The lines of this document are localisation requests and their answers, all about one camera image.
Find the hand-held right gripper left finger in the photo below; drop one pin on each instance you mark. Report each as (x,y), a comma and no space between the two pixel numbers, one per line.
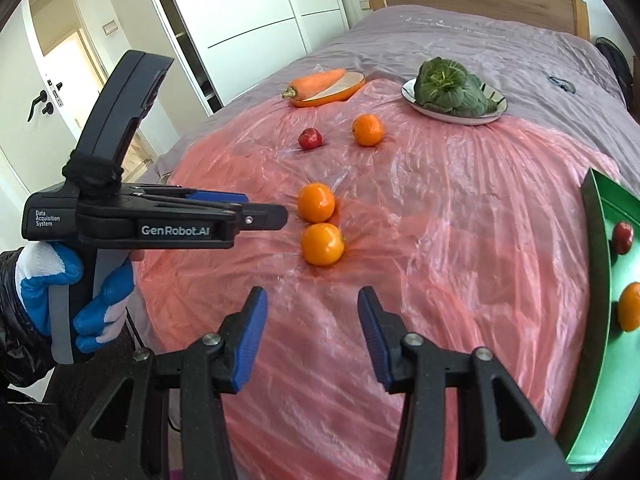
(247,345)

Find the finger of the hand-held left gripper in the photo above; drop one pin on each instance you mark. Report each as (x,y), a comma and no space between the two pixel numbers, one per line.
(220,198)
(260,217)

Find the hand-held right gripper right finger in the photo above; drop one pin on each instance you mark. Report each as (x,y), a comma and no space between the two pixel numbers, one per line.
(377,345)

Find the orange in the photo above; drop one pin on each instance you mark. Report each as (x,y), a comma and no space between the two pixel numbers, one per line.
(368,130)
(322,244)
(631,307)
(316,202)

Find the red apple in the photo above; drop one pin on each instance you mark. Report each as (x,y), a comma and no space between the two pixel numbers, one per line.
(310,138)
(622,237)

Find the green tray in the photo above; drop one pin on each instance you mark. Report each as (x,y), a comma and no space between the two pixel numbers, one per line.
(605,360)

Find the person's left forearm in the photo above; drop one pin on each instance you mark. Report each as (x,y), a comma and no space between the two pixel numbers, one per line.
(20,340)

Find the person's left hand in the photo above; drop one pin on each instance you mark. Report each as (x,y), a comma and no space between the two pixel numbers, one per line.
(105,300)

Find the white door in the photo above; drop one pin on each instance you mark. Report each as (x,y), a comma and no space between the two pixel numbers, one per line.
(20,135)

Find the pink plastic sheet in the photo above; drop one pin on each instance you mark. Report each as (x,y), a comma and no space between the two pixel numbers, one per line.
(450,260)

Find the carrot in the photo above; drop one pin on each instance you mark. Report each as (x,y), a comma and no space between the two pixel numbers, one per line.
(315,82)

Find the orange oval dish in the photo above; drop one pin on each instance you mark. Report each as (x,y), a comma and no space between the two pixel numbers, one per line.
(350,90)

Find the white wardrobe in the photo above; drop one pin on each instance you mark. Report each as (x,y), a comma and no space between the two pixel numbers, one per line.
(240,10)

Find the white plate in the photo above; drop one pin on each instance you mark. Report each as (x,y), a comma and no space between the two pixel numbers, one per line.
(450,119)

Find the green bok choy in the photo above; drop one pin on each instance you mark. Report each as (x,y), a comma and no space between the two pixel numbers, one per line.
(445,85)

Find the wall light switch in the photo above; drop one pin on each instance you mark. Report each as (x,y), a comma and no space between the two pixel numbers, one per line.
(109,27)

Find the wall socket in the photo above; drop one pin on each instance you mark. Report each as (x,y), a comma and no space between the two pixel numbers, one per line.
(365,4)

